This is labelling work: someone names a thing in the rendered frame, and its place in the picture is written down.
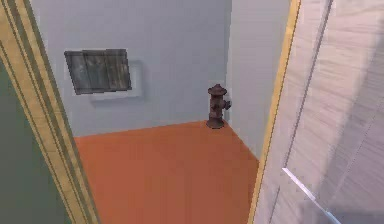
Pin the dark red fire hydrant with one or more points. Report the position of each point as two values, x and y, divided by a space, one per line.
216 106

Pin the pale wooden room door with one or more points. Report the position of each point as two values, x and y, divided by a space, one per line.
320 110

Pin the dark grey framed wall picture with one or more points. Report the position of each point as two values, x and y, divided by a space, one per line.
98 71

